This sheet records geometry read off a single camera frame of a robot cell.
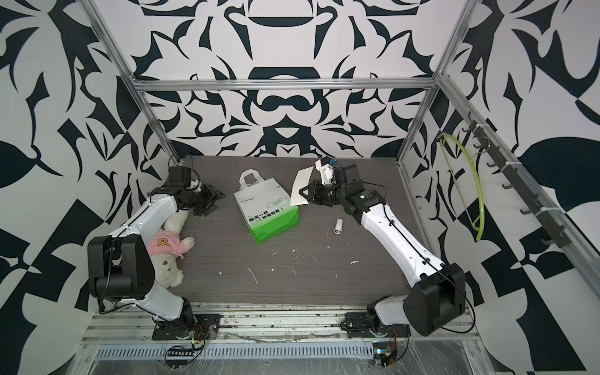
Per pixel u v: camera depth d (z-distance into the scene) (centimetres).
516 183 55
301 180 81
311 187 74
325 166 70
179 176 71
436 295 40
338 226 94
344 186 59
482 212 66
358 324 74
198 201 78
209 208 81
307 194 74
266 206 94
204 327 73
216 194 81
